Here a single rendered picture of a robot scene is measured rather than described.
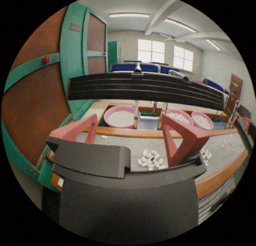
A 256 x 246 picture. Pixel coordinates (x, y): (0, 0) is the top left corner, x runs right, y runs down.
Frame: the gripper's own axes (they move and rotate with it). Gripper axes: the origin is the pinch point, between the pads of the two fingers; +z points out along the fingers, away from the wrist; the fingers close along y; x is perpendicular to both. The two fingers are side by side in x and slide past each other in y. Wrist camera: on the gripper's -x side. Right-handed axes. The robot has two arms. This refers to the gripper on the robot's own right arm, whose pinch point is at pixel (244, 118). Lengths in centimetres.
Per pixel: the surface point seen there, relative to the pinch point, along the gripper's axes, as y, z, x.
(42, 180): 101, -14, 26
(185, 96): 43.8, 11.7, 0.4
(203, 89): 35.8, 12.9, -2.6
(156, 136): 44, 25, 31
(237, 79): -426, 179, -85
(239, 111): -15.1, 9.7, 0.9
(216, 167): 5.9, -6.0, 33.3
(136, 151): 56, 16, 33
